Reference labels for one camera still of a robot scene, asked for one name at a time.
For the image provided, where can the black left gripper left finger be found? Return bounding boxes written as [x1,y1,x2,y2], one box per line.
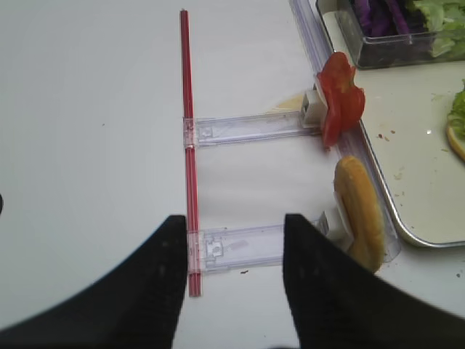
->
[1,215,187,348]

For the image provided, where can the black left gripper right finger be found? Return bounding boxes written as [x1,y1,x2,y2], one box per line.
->
[283,214,464,348]

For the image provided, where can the white pusher block at tomato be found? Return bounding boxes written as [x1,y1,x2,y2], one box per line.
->
[299,81,328,128]

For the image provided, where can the red tomato slices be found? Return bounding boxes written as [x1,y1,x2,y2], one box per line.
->
[317,52,365,148]

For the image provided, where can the cheese slice on table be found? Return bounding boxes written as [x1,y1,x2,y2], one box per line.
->
[268,94,304,113]

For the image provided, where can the lettuce leaf on bun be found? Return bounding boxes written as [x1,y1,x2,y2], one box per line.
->
[448,89,465,140]

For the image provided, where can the green lettuce in box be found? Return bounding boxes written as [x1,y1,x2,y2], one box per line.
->
[408,1,464,60]

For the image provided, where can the left red rod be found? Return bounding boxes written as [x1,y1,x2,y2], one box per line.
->
[179,9,202,297]

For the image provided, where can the white pusher block at bun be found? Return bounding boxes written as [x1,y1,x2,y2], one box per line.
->
[318,191,354,251]

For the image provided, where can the left upright bun half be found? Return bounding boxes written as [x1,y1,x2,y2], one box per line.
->
[333,156,385,273]

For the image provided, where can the bottom bun on tray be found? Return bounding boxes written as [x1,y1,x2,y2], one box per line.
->
[445,123,465,161]

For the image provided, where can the metal tray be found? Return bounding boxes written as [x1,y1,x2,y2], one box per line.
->
[316,1,464,247]

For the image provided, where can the clear plastic salad box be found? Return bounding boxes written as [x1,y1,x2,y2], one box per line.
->
[336,1,459,69]

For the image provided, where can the purple cabbage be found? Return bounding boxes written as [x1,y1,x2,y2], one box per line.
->
[350,0,411,38]

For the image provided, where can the clear rail near left bun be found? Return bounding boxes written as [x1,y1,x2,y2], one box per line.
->
[187,225,283,273]

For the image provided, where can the clear rail near tomato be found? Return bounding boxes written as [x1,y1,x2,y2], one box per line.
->
[195,111,320,148]

